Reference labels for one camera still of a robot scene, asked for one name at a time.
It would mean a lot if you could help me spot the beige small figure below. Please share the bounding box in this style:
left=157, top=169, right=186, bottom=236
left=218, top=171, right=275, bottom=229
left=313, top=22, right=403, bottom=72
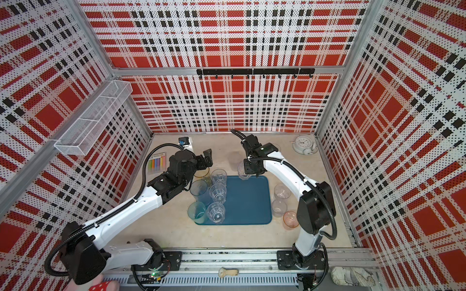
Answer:
left=218, top=267, right=239, bottom=278

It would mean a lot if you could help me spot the black hook rail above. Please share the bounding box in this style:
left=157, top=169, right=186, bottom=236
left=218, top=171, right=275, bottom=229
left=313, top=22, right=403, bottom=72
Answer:
left=196, top=68, right=316, bottom=77

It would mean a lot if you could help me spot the amber tall glass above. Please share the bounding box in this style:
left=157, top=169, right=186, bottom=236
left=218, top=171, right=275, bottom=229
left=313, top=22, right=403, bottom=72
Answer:
left=194, top=167, right=212, bottom=184

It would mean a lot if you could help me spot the white wire mesh basket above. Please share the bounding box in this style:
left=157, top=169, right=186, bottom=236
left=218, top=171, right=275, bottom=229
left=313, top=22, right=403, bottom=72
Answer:
left=54, top=80, right=132, bottom=156

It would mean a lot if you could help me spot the pink tinted glass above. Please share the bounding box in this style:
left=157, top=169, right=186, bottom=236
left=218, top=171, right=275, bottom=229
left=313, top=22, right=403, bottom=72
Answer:
left=282, top=211, right=299, bottom=230

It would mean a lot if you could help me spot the pink plush toy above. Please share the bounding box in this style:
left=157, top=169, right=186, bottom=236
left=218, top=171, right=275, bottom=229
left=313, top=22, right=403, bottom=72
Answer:
left=66, top=276, right=120, bottom=291

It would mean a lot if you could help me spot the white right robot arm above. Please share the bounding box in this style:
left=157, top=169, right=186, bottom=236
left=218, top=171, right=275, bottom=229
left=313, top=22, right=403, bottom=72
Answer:
left=231, top=129, right=337, bottom=270

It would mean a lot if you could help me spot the black corrugated right cable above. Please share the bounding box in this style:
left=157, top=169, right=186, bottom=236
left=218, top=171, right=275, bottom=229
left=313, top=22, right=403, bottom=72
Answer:
left=231, top=129, right=338, bottom=241

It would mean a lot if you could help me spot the teal plastic tray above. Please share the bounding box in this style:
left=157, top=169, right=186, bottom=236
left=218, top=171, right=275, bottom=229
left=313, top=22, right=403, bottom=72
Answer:
left=198, top=176, right=272, bottom=226

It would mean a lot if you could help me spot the clear glass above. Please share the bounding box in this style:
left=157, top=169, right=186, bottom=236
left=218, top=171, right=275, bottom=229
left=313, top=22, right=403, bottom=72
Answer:
left=274, top=184, right=292, bottom=200
left=207, top=202, right=226, bottom=224
left=237, top=161, right=251, bottom=181
left=209, top=183, right=227, bottom=204
left=271, top=199, right=288, bottom=217

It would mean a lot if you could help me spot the white alarm clock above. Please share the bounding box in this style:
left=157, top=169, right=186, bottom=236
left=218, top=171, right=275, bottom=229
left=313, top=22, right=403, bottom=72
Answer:
left=292, top=136, right=318, bottom=155

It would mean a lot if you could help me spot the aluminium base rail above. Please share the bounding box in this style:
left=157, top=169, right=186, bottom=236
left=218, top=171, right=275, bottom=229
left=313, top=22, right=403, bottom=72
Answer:
left=103, top=247, right=381, bottom=287

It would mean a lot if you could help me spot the blue grey frosted cup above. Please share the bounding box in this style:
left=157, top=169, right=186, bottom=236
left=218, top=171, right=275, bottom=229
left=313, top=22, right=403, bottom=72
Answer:
left=190, top=180, right=211, bottom=205

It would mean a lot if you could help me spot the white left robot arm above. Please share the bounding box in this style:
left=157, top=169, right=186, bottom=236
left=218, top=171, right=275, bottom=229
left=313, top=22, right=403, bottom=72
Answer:
left=44, top=145, right=213, bottom=285

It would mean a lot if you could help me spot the mint green frosted cup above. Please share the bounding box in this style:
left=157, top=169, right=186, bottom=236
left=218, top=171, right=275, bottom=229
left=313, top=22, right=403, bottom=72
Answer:
left=187, top=201, right=208, bottom=224

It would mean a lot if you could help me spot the crumpled white cloth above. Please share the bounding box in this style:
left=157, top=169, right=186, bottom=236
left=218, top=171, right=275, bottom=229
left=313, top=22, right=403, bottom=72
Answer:
left=330, top=267, right=376, bottom=287

